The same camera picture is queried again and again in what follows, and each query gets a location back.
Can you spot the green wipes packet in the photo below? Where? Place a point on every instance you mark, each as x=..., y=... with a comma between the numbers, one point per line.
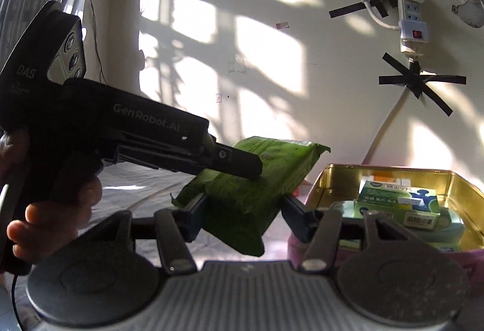
x=242, y=202

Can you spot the clear tape piece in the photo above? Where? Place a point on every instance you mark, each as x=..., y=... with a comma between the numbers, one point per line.
x=237, y=63

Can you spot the pink wall sticker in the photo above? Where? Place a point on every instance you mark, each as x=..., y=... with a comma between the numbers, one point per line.
x=283, y=25

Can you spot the person's left hand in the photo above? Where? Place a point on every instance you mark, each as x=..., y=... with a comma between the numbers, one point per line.
x=56, y=225

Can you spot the small wall sticker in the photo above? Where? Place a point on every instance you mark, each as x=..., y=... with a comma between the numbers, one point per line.
x=218, y=98

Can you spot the white power strip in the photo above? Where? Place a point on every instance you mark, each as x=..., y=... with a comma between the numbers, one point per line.
x=413, y=17

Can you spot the pink biscuit tin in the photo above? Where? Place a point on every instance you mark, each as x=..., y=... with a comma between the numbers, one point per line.
x=467, y=198

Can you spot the pale green box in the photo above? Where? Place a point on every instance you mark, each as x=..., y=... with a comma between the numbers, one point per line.
x=452, y=223

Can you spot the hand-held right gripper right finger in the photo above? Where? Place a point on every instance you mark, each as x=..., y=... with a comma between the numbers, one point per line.
x=297, y=217

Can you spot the green box with blue logo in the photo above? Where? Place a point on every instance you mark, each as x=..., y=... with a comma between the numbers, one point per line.
x=397, y=200

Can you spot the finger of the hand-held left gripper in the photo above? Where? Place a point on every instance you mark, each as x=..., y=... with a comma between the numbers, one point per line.
x=242, y=162

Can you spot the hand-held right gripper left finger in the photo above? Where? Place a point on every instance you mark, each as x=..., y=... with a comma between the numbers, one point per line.
x=194, y=215

